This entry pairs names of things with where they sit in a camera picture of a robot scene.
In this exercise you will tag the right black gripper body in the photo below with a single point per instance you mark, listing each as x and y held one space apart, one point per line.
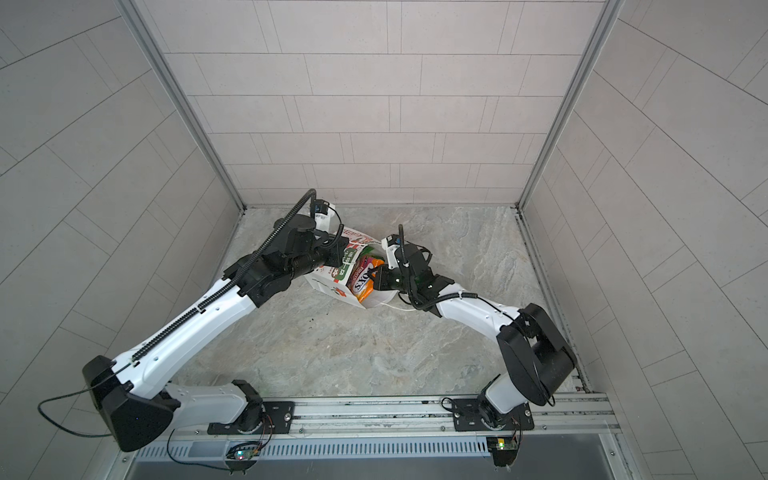
397 280

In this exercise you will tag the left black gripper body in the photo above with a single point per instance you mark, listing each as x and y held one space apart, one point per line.
316 255

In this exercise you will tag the white paper bag with flower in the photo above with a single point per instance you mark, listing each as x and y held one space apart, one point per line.
322 280

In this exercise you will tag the orange Fox's fruits candy bag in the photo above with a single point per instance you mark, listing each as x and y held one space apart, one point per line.
360 282

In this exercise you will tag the green Fox's spring tea bag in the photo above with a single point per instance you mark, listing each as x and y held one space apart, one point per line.
350 259

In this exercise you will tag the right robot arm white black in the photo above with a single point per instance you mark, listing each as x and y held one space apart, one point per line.
536 355

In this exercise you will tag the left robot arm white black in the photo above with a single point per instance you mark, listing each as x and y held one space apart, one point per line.
133 393

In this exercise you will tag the white vent grille strip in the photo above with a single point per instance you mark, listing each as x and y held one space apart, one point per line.
329 448

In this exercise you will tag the right circuit board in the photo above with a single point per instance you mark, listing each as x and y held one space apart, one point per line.
503 450

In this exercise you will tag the left circuit board green led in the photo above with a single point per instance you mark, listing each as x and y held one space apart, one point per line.
244 452

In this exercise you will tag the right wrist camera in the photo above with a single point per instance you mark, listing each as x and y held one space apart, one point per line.
392 248

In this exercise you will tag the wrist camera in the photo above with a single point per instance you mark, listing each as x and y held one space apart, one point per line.
323 212
392 248

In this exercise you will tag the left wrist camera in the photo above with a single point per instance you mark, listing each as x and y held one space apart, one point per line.
323 212

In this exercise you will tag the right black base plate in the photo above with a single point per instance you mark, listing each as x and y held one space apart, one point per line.
470 415

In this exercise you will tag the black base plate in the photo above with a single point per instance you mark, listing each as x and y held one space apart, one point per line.
272 417
470 415

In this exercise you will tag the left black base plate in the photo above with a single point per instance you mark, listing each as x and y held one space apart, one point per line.
272 417

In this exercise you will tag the aluminium mounting rail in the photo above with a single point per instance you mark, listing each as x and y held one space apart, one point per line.
423 416

